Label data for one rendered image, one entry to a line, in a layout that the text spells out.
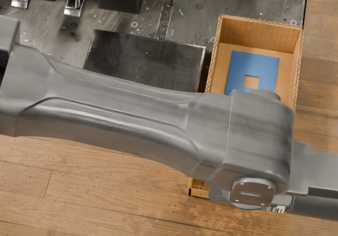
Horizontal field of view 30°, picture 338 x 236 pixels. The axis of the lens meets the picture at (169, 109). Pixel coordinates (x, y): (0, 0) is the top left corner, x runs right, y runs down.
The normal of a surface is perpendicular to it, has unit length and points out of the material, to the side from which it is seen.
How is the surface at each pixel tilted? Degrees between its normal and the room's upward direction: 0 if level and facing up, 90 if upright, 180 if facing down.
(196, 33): 0
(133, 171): 0
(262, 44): 90
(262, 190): 90
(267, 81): 0
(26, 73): 14
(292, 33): 90
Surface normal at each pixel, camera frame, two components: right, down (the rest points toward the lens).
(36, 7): 0.00, -0.46
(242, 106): 0.23, -0.41
